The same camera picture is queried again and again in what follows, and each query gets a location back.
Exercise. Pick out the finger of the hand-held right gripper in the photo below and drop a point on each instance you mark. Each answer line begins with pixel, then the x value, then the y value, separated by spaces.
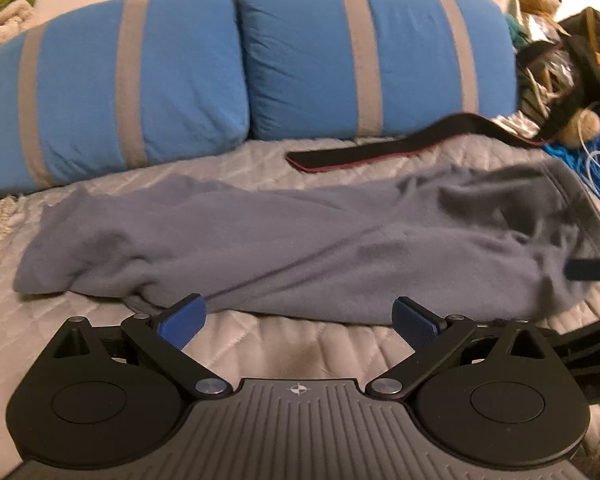
pixel 594 268
pixel 595 355

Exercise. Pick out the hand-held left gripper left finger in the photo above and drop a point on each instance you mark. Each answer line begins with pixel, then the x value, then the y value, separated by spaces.
pixel 182 322

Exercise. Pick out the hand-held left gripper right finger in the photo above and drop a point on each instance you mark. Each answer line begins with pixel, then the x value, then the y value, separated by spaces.
pixel 415 322

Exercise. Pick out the grey-blue fleece pants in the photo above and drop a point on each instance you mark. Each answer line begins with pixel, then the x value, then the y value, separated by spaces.
pixel 280 250

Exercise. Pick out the quilted grey bedspread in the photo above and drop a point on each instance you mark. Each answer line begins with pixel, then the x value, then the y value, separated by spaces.
pixel 280 352

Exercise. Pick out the white crumpled cloth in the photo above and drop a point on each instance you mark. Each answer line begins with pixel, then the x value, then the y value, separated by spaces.
pixel 515 124

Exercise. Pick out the striped laced sneaker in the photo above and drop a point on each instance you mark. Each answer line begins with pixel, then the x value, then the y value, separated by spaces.
pixel 540 85

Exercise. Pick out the black bag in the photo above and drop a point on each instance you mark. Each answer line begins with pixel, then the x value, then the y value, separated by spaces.
pixel 590 45

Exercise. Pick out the teal cloth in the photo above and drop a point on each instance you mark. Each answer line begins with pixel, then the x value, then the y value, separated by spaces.
pixel 517 30

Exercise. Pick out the blue grey-striped pillow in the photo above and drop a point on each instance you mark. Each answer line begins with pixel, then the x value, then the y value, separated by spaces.
pixel 305 60
pixel 80 85

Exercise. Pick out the cream fuzzy blanket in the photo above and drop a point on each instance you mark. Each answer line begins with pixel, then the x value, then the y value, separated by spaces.
pixel 0 27

